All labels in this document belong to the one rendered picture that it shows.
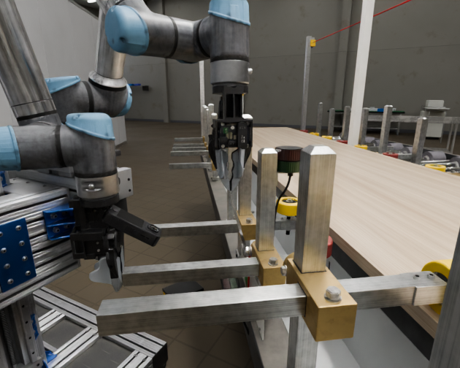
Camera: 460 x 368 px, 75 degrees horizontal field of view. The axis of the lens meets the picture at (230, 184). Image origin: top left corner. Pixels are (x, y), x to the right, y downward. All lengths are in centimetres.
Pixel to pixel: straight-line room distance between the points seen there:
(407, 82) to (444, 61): 117
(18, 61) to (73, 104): 35
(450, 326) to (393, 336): 47
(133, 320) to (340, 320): 25
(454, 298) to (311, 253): 24
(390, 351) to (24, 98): 85
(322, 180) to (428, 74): 1239
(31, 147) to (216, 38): 37
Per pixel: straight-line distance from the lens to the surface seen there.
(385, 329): 72
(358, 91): 223
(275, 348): 73
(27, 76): 72
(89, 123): 57
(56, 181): 107
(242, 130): 57
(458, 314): 23
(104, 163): 58
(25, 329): 125
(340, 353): 87
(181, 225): 90
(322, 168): 40
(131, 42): 59
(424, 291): 51
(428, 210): 102
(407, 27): 1291
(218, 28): 61
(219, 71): 59
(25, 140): 59
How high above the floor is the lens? 121
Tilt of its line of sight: 16 degrees down
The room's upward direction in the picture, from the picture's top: straight up
